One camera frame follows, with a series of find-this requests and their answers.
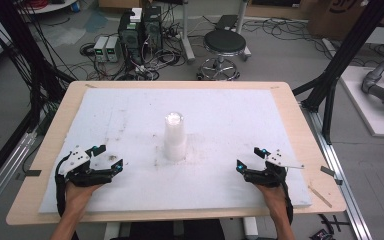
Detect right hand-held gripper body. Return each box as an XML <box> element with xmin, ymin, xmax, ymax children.
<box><xmin>244</xmin><ymin>149</ymin><xmax>305</xmax><ymax>187</ymax></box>

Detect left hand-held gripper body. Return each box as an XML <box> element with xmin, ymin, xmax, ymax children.
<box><xmin>59</xmin><ymin>145</ymin><xmax>117</xmax><ymax>188</ymax></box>

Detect person's right hand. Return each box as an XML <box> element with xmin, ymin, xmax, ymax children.
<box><xmin>254</xmin><ymin>184</ymin><xmax>290</xmax><ymax>220</ymax></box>

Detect person's left hand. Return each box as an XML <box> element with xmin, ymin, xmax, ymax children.
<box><xmin>64</xmin><ymin>182</ymin><xmax>103</xmax><ymax>218</ymax></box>

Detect thin wooden stick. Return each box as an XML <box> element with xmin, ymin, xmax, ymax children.
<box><xmin>307</xmin><ymin>184</ymin><xmax>334</xmax><ymax>209</ymax></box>

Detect white table leg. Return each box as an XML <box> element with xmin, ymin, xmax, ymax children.
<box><xmin>242</xmin><ymin>216</ymin><xmax>260</xmax><ymax>240</ymax></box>
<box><xmin>103</xmin><ymin>221</ymin><xmax>121</xmax><ymax>240</ymax></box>

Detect stack of clear plastic cups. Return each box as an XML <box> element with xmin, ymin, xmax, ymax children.
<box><xmin>163</xmin><ymin>111</ymin><xmax>188</xmax><ymax>163</ymax></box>

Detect white foam mat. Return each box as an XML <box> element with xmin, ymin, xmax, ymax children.
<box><xmin>38</xmin><ymin>87</ymin><xmax>313</xmax><ymax>215</ymax></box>

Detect person's dark trousers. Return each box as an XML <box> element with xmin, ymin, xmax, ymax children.
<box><xmin>109</xmin><ymin>218</ymin><xmax>226</xmax><ymax>240</ymax></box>

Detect grey power supply unit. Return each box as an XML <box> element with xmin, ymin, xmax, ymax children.
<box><xmin>93</xmin><ymin>35</ymin><xmax>110</xmax><ymax>63</ymax></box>
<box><xmin>105</xmin><ymin>35</ymin><xmax>122</xmax><ymax>64</ymax></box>

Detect white platform board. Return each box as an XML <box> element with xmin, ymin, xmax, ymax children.
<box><xmin>339</xmin><ymin>65</ymin><xmax>384</xmax><ymax>139</ymax></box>

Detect black computer tower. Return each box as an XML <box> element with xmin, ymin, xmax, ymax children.
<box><xmin>142</xmin><ymin>5</ymin><xmax>164</xmax><ymax>55</ymax></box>
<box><xmin>117</xmin><ymin>11</ymin><xmax>145</xmax><ymax>67</ymax></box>

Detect black round stool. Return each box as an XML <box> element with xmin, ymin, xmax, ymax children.
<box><xmin>196</xmin><ymin>29</ymin><xmax>248</xmax><ymax>82</ymax></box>

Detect white stand leg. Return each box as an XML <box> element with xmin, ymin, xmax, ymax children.
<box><xmin>179</xmin><ymin>0</ymin><xmax>197</xmax><ymax>65</ymax></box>
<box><xmin>235</xmin><ymin>0</ymin><xmax>252</xmax><ymax>63</ymax></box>

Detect black flat case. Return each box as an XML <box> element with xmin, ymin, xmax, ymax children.
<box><xmin>214</xmin><ymin>14</ymin><xmax>240</xmax><ymax>31</ymax></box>

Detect small white box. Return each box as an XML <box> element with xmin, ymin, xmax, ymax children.
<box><xmin>129</xmin><ymin>7</ymin><xmax>144</xmax><ymax>24</ymax></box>

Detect brown cardboard box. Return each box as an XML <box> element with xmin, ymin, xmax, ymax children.
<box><xmin>307</xmin><ymin>0</ymin><xmax>370</xmax><ymax>42</ymax></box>

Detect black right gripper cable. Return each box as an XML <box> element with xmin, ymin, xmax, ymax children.
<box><xmin>278</xmin><ymin>173</ymin><xmax>295</xmax><ymax>225</ymax></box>

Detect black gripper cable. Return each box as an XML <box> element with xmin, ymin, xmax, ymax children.
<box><xmin>54</xmin><ymin>152</ymin><xmax>73</xmax><ymax>218</ymax></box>
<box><xmin>278</xmin><ymin>173</ymin><xmax>295</xmax><ymax>225</ymax></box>

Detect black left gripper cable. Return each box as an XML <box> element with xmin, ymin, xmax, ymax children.
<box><xmin>54</xmin><ymin>152</ymin><xmax>73</xmax><ymax>218</ymax></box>

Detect aluminium floor rail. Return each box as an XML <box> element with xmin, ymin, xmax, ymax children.
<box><xmin>0</xmin><ymin>130</ymin><xmax>38</xmax><ymax>224</ymax></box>
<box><xmin>300</xmin><ymin>102</ymin><xmax>375</xmax><ymax>240</ymax></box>

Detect tangle of floor cables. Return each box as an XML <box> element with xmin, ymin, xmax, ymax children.
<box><xmin>79</xmin><ymin>19</ymin><xmax>189</xmax><ymax>82</ymax></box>

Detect black metal frame post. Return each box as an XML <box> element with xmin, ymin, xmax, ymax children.
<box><xmin>292</xmin><ymin>0</ymin><xmax>384</xmax><ymax>145</ymax></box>
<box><xmin>0</xmin><ymin>0</ymin><xmax>77</xmax><ymax>198</ymax></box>

